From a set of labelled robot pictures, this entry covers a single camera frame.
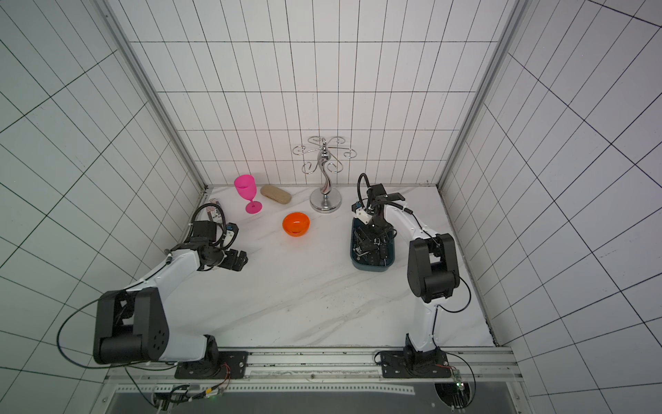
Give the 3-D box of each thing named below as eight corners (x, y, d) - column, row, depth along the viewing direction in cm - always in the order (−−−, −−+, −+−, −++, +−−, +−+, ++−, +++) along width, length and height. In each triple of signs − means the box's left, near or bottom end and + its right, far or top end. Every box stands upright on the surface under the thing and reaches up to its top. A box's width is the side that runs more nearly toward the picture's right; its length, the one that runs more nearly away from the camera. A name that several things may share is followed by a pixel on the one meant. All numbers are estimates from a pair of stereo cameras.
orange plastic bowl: (282, 237, 103) (281, 232, 100) (286, 216, 110) (284, 211, 107) (309, 237, 103) (309, 232, 100) (311, 216, 110) (310, 211, 107)
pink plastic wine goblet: (242, 214, 111) (231, 190, 99) (246, 198, 117) (237, 174, 105) (260, 214, 111) (252, 190, 99) (264, 198, 117) (256, 174, 105)
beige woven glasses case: (259, 192, 120) (258, 189, 118) (268, 184, 123) (267, 181, 121) (285, 206, 114) (284, 203, 112) (294, 198, 118) (293, 195, 116)
